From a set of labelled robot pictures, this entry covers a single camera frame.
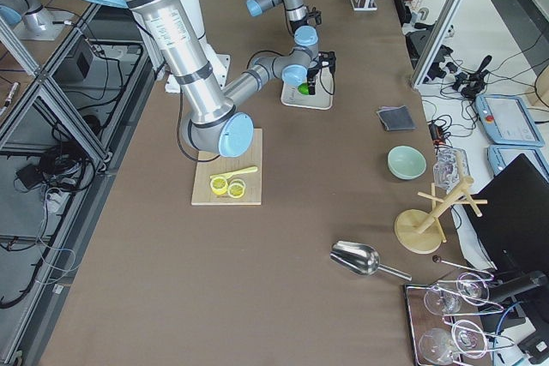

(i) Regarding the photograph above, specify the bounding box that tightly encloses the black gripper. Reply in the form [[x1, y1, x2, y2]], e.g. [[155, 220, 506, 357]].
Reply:
[[307, 57, 323, 95]]

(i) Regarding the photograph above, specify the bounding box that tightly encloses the green lime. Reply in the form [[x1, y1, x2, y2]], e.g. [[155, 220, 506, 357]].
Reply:
[[298, 83, 310, 95]]

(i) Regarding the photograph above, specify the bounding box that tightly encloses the cream rabbit tray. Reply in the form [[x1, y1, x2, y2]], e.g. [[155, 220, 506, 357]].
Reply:
[[281, 68, 334, 110]]

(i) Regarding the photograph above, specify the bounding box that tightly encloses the wine glass rack tray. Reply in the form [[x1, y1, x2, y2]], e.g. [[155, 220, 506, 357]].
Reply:
[[403, 272, 514, 365]]

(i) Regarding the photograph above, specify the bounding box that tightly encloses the grey folded cloth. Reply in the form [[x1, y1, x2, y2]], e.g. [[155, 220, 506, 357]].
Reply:
[[377, 105, 416, 131]]

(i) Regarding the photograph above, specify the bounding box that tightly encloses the mint green bowl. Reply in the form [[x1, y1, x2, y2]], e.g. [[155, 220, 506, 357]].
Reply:
[[387, 146, 427, 180]]

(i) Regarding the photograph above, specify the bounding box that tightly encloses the yellow plastic knife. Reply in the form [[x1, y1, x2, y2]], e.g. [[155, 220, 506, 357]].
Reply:
[[209, 166, 258, 179]]

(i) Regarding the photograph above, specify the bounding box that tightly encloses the lemon slice far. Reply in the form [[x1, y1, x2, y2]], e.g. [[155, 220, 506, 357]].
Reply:
[[227, 178, 246, 199]]

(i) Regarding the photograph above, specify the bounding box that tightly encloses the lemon slice near knife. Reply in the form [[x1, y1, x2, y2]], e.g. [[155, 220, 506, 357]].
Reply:
[[209, 176, 228, 195]]

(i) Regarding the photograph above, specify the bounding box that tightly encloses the wooden cutting board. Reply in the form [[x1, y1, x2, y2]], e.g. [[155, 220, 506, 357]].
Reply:
[[191, 129, 262, 206]]

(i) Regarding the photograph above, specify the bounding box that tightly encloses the metal scoop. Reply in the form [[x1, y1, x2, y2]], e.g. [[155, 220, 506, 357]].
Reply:
[[330, 240, 412, 281]]

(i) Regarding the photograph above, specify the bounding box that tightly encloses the wooden mug tree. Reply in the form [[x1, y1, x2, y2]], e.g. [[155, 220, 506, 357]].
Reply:
[[395, 160, 488, 254]]

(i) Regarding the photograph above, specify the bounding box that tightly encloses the blue teach pendant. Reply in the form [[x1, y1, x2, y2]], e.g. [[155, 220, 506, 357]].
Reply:
[[474, 94, 545, 147], [487, 145, 548, 179]]

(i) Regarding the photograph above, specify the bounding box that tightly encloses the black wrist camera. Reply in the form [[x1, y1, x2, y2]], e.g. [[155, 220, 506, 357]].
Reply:
[[319, 51, 336, 76], [306, 7, 322, 27]]

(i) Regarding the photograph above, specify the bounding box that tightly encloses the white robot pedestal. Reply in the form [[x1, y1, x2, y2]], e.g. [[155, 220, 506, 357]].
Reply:
[[162, 0, 231, 96]]

